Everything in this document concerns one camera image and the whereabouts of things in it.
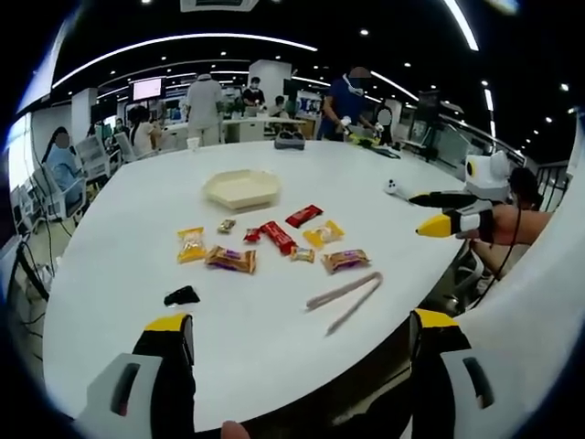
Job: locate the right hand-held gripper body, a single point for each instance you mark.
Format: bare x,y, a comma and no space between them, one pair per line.
486,176

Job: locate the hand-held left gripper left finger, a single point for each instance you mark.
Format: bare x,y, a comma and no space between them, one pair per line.
137,393

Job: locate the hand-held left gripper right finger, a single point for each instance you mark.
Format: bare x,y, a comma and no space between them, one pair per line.
448,393

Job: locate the brown purple food packet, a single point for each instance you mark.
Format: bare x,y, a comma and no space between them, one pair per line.
345,260
230,259

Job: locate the pale pink food tongs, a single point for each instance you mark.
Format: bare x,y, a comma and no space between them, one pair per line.
347,295

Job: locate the yellow food snack packet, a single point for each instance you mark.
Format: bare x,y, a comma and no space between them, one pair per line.
323,234
191,245

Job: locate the red food bar wrapper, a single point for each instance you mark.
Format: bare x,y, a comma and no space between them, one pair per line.
304,216
276,235

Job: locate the small gold food candy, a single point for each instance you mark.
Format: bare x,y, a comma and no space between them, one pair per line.
302,254
226,226

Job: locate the small red food candy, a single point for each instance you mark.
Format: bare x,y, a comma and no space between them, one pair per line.
251,235

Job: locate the beige hexagonal container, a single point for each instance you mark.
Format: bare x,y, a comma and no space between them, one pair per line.
240,188

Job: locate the person's left hand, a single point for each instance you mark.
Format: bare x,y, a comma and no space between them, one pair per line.
237,431

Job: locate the white handheld controller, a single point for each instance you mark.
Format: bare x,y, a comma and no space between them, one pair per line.
394,186

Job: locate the black standing sign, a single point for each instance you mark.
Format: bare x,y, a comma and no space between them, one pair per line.
428,119

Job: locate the green and black items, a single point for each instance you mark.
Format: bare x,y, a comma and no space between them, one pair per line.
375,146

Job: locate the small black clip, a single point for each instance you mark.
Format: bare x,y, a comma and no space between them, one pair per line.
182,295

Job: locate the white counter desk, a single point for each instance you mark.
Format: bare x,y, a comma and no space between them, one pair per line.
256,128

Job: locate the white office chair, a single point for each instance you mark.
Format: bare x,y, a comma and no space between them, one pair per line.
93,157
124,147

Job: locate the white paper cup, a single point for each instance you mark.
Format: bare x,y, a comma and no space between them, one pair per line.
194,145

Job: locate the ceiling air vent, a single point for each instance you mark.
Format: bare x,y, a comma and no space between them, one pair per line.
221,4

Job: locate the wall screen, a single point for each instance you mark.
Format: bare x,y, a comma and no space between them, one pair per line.
147,89

